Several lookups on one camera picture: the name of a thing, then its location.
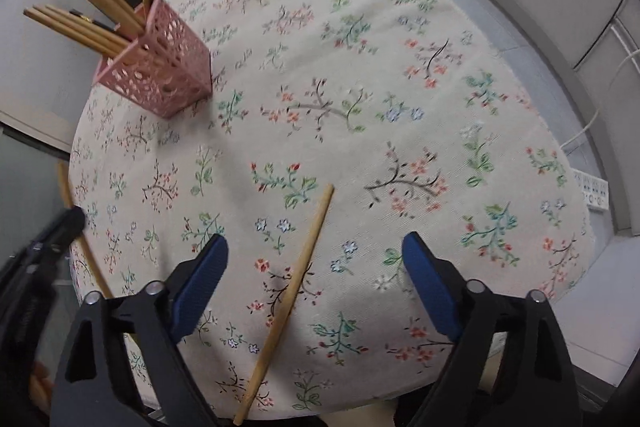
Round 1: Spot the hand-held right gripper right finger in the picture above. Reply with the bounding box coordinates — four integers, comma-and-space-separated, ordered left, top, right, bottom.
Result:
401, 231, 583, 427

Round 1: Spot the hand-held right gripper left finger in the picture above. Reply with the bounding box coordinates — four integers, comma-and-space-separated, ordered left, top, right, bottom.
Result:
50, 233, 230, 427

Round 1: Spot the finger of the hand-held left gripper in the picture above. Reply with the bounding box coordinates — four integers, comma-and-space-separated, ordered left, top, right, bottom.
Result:
0, 206, 87, 289

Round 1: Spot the pink perforated chopstick holder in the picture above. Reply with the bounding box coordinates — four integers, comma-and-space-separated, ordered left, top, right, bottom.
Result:
92, 0, 213, 120

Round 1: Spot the white power strip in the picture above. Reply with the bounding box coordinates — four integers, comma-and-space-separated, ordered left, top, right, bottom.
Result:
570, 168, 610, 212

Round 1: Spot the floral tablecloth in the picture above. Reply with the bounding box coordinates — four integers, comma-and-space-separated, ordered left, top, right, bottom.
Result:
67, 0, 598, 420

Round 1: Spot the white power cable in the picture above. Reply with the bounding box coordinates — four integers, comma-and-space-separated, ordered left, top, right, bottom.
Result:
557, 19, 640, 152

